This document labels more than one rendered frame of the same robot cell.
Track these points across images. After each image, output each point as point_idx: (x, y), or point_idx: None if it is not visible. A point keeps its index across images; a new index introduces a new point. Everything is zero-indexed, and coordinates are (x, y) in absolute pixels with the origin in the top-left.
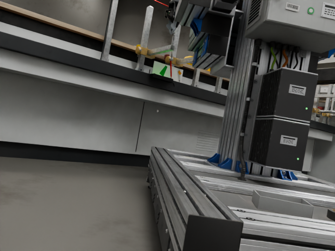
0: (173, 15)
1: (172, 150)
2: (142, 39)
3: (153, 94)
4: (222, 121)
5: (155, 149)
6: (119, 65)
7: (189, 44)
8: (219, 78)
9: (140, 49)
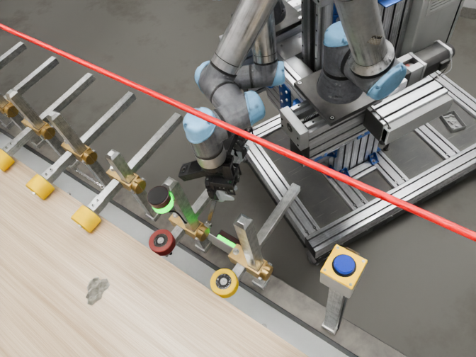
0: (240, 173)
1: (315, 226)
2: (258, 260)
3: None
4: (339, 153)
5: (347, 231)
6: (310, 297)
7: (315, 154)
8: (103, 171)
9: (270, 264)
